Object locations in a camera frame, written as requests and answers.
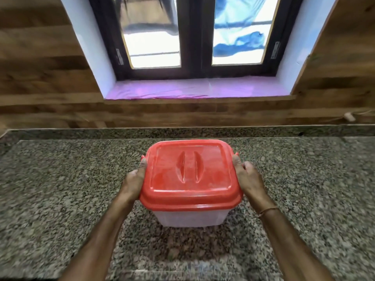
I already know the person's left hand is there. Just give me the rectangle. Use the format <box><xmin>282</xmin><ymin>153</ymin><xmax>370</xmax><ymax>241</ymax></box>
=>
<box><xmin>120</xmin><ymin>157</ymin><xmax>148</xmax><ymax>204</ymax></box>

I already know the person's right hand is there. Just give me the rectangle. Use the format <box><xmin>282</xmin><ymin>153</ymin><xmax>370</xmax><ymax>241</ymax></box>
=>
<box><xmin>232</xmin><ymin>153</ymin><xmax>275</xmax><ymax>213</ymax></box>

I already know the red plastic container lid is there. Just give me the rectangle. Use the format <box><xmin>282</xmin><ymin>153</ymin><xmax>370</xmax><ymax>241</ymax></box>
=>
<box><xmin>139</xmin><ymin>139</ymin><xmax>244</xmax><ymax>212</ymax></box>

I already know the clear plastic storage container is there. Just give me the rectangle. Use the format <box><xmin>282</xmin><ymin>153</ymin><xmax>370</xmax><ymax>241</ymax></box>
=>
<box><xmin>151</xmin><ymin>208</ymin><xmax>230</xmax><ymax>228</ymax></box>

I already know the person's left forearm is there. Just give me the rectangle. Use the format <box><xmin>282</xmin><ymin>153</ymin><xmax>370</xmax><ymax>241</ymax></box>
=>
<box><xmin>58</xmin><ymin>198</ymin><xmax>139</xmax><ymax>281</ymax></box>

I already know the person's right forearm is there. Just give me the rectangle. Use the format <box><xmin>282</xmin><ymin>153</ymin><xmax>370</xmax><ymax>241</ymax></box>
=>
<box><xmin>254</xmin><ymin>205</ymin><xmax>336</xmax><ymax>281</ymax></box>

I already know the pink plastic sill sheet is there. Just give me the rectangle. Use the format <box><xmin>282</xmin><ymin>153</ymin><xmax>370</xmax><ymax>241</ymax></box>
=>
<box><xmin>105</xmin><ymin>76</ymin><xmax>291</xmax><ymax>100</ymax></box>

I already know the blue cloth outside window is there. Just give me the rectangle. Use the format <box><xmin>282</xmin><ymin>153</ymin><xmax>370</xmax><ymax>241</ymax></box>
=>
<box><xmin>213</xmin><ymin>0</ymin><xmax>268</xmax><ymax>58</ymax></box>

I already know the dark cloth outside window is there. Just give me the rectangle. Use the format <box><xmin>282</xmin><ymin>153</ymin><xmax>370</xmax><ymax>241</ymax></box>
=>
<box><xmin>113</xmin><ymin>0</ymin><xmax>180</xmax><ymax>36</ymax></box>

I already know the thin thread wrist bracelet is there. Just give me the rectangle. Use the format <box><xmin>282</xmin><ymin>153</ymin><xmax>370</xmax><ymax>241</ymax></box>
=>
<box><xmin>258</xmin><ymin>206</ymin><xmax>280</xmax><ymax>219</ymax></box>

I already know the dark wooden window frame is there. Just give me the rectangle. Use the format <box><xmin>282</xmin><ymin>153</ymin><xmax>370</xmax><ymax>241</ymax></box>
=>
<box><xmin>88</xmin><ymin>0</ymin><xmax>304</xmax><ymax>81</ymax></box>

